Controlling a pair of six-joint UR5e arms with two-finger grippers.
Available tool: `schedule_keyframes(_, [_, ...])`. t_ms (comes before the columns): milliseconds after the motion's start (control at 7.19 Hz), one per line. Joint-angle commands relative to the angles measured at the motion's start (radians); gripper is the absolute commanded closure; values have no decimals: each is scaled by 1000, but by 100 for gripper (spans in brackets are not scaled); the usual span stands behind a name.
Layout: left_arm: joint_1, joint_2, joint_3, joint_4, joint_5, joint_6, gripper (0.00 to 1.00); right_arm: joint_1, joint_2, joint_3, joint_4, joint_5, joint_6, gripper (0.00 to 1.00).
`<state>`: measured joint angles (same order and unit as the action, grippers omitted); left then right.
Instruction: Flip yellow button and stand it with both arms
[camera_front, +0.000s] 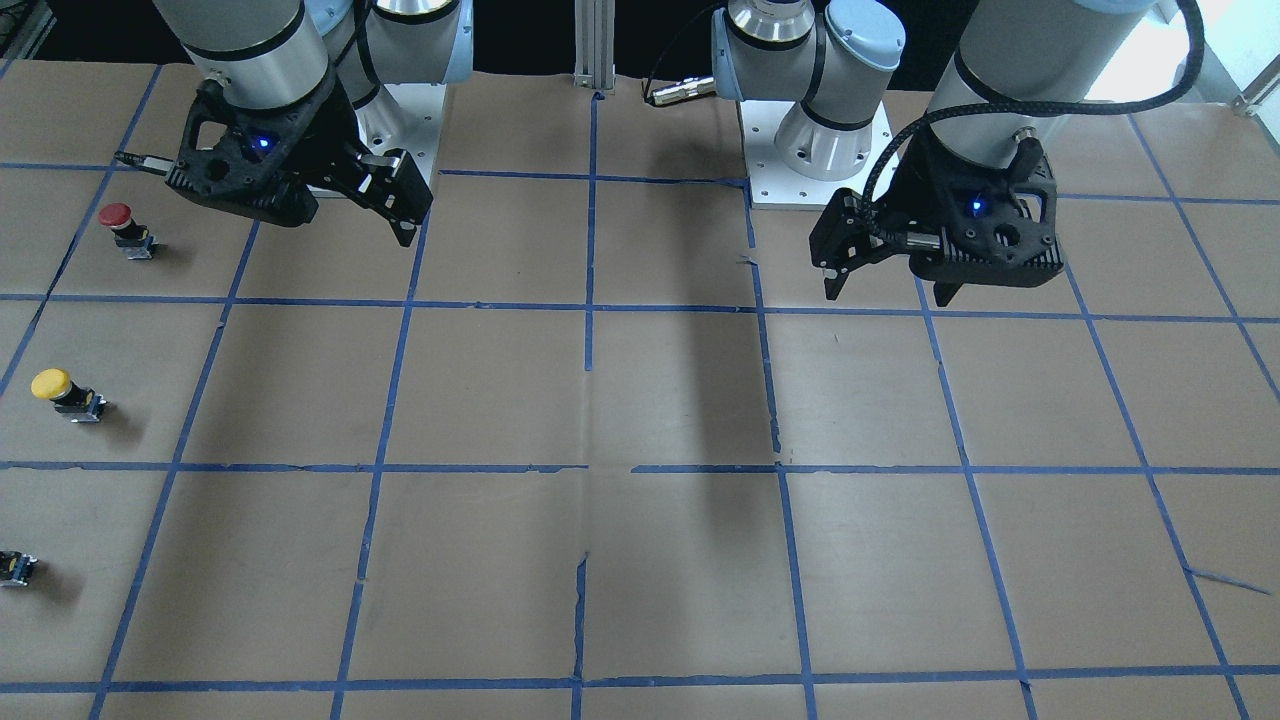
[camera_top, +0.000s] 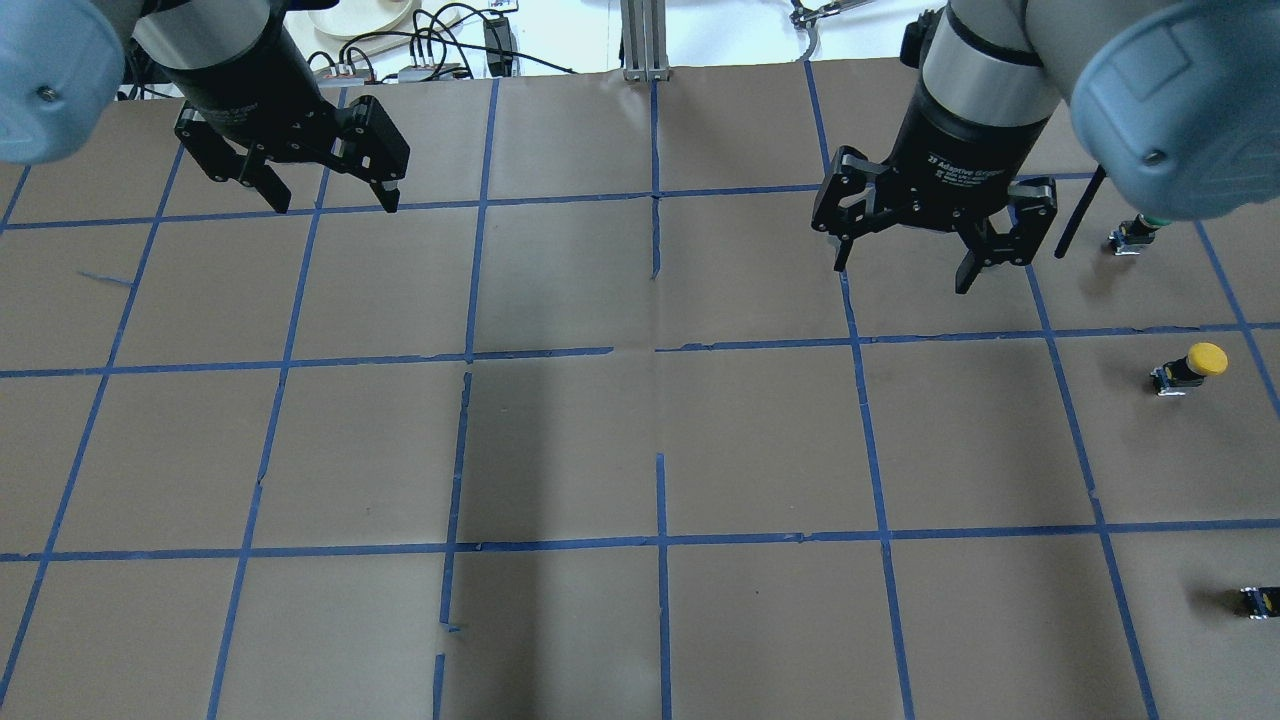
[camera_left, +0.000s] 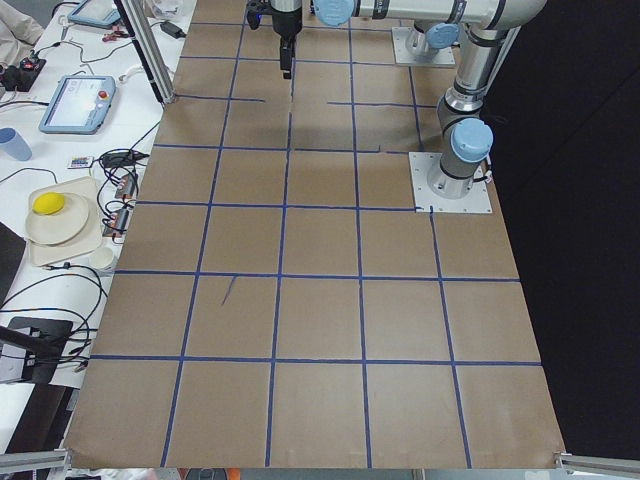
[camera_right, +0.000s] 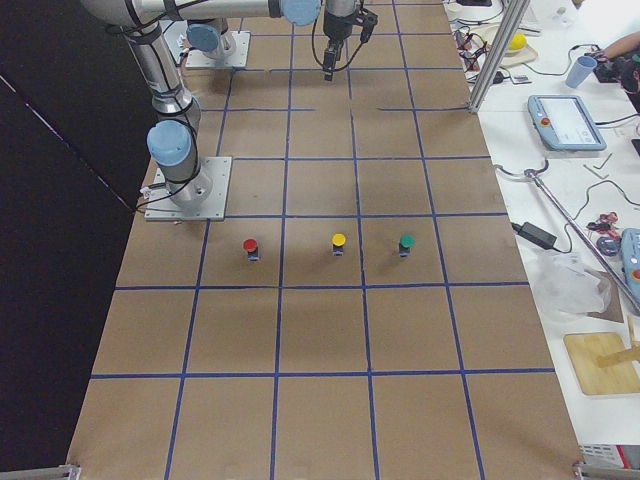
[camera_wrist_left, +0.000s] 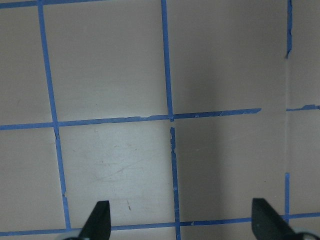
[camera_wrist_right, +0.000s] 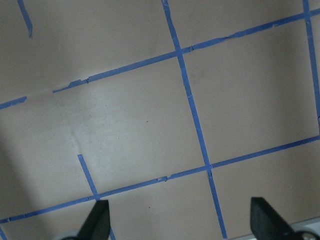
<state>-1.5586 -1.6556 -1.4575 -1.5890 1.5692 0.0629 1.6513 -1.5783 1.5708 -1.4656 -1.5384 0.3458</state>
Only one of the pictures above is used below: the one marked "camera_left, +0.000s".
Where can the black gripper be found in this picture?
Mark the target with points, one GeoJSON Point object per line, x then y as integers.
{"type": "Point", "coordinates": [286, 24]}

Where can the black power adapter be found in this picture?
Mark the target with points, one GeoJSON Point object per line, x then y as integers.
{"type": "Point", "coordinates": [172, 30]}

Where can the blue teach pendant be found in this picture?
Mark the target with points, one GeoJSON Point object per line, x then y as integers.
{"type": "Point", "coordinates": [95, 13]}
{"type": "Point", "coordinates": [79, 105]}

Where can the yellow lemon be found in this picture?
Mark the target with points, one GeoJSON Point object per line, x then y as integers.
{"type": "Point", "coordinates": [48, 203]}

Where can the light blue plastic cup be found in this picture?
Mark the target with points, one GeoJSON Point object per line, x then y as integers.
{"type": "Point", "coordinates": [14, 144]}

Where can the beige round plate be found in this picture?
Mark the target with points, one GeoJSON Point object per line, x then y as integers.
{"type": "Point", "coordinates": [60, 227]}

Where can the beige tray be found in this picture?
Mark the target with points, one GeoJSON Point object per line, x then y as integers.
{"type": "Point", "coordinates": [87, 240]}

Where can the aluminium frame post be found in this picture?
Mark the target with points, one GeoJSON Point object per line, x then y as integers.
{"type": "Point", "coordinates": [137, 25]}

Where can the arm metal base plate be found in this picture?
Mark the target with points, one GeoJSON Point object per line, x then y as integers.
{"type": "Point", "coordinates": [435, 192]}
{"type": "Point", "coordinates": [443, 59]}

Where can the black camera stand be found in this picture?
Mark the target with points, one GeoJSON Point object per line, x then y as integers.
{"type": "Point", "coordinates": [31, 348]}

